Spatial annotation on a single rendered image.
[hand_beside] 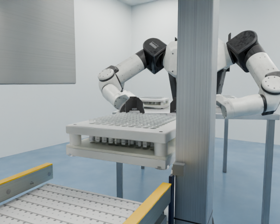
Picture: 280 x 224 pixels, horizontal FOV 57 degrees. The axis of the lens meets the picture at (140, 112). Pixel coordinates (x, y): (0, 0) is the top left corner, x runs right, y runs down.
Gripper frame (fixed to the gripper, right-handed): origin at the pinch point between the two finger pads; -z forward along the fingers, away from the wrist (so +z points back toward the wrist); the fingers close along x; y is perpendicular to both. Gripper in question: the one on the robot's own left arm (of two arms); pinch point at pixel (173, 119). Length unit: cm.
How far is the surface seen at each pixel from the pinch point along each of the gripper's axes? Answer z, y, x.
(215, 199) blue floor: 171, 38, 96
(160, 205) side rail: -31.9, -13.6, 9.2
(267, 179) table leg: 121, -11, 51
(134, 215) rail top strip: -39.1, -13.6, 7.9
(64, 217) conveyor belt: -39.8, -0.6, 11.6
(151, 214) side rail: -35.5, -14.1, 9.0
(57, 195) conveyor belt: -35.2, 7.0, 11.5
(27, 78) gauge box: -40.8, 6.6, -10.4
